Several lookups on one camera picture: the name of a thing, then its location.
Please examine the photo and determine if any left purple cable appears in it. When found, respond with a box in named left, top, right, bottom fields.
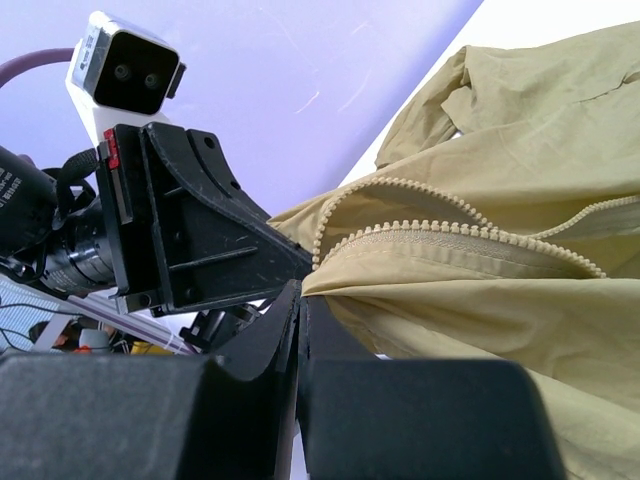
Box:
left=0, top=47, right=76, bottom=91

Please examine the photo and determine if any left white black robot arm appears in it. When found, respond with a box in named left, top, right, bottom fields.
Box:
left=1, top=122, right=312, bottom=317

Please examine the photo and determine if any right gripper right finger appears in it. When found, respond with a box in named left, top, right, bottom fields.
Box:
left=298, top=297, right=566, bottom=479

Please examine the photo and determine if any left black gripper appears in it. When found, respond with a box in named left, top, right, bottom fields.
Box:
left=96, top=122, right=311, bottom=317

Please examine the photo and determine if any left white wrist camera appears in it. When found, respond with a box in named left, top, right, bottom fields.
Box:
left=65, top=11, right=186, bottom=146

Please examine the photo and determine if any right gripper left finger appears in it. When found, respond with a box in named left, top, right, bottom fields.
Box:
left=1, top=282, right=300, bottom=479

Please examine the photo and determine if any olive green hooded jacket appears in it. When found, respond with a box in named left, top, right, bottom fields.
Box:
left=270, top=22, right=639, bottom=479

